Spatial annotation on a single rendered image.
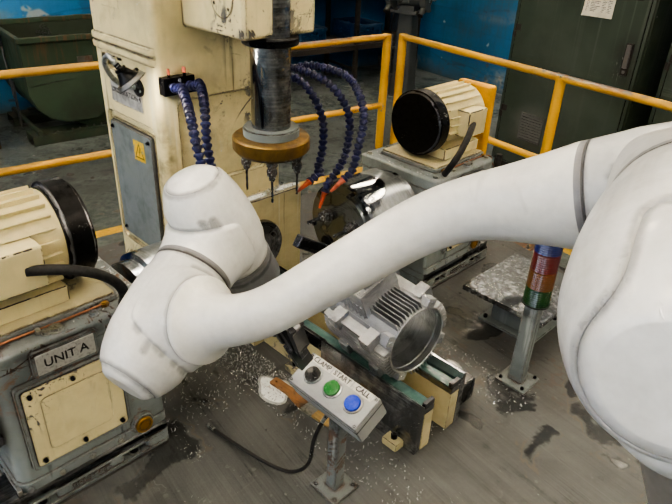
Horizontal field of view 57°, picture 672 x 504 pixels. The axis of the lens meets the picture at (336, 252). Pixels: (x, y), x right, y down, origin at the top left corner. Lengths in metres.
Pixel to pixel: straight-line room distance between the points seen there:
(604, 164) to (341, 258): 0.26
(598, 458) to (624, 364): 1.16
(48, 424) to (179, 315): 0.57
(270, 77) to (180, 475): 0.84
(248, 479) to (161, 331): 0.67
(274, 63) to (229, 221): 0.65
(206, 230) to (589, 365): 0.53
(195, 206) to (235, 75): 0.87
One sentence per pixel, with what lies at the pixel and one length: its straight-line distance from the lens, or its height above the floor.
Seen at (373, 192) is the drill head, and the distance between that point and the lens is 1.63.
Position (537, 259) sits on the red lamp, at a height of 1.15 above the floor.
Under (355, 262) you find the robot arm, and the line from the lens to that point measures 0.61.
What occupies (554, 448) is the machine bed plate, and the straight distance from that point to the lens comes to 1.47.
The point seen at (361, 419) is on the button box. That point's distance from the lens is 1.06.
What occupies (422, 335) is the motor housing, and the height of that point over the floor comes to 0.97.
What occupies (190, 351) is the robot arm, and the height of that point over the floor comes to 1.37.
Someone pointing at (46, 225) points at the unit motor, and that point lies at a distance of 1.13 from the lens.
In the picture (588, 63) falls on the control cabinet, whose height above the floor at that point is 0.96.
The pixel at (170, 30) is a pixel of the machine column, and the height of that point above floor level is 1.55.
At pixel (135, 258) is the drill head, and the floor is 1.16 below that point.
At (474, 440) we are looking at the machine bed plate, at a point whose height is 0.80.
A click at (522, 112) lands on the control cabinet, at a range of 4.89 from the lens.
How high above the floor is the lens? 1.80
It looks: 29 degrees down
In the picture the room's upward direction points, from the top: 3 degrees clockwise
